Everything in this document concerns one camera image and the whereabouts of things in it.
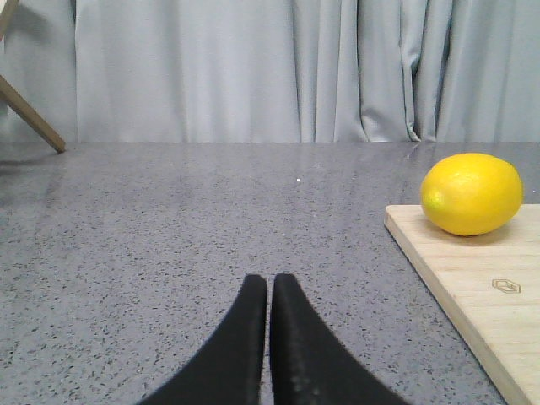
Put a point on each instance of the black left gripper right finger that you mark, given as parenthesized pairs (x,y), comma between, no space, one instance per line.
(308,364)

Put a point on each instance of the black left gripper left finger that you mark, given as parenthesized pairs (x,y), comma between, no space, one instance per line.
(227,369)

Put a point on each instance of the wooden cutting board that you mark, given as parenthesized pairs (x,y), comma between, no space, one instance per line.
(488,285)

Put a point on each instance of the yellow lemon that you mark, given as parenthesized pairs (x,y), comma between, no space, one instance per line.
(471,193)

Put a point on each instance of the grey curtain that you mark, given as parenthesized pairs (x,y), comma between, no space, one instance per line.
(279,71)

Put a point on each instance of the wooden stand leg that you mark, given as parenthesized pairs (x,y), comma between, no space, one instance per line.
(16,101)

